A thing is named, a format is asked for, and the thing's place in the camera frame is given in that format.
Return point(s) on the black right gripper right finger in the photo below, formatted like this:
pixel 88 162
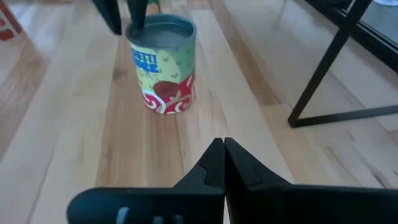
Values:
pixel 280 205

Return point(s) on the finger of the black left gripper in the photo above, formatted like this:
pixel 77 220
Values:
pixel 137 15
pixel 110 14

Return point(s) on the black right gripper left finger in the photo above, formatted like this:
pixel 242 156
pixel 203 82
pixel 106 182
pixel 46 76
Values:
pixel 186 205

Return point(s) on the green red spaghetti sauce can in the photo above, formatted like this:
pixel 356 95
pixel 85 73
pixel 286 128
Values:
pixel 164 68

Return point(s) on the wooden shelf with black legs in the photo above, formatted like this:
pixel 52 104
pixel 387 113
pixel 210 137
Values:
pixel 327 62

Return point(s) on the red white label can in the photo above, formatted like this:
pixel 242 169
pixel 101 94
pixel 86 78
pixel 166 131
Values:
pixel 7 21

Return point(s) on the black aluminium table frame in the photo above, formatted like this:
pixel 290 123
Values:
pixel 385 53

